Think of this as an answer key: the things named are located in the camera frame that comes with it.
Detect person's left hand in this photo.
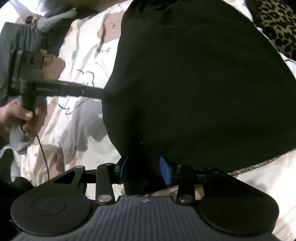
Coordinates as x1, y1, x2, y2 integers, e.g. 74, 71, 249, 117
1, 98, 47, 140

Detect brown garment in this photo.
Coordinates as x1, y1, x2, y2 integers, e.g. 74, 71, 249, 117
40, 49, 65, 80

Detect dark green pillow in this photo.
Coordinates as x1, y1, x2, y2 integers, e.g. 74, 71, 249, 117
0, 22, 47, 103

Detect grey plush toy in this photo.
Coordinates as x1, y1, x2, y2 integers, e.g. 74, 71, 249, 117
37, 6, 78, 33

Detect small teddy bear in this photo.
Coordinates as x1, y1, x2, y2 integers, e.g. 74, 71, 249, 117
25, 14, 41, 27

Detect white bear print duvet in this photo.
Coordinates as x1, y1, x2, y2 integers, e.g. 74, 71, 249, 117
11, 0, 296, 241

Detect light blue jeans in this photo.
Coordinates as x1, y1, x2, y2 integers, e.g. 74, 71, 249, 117
1, 124, 34, 182

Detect leopard print garment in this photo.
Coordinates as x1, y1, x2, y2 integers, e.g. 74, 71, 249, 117
246, 0, 295, 60

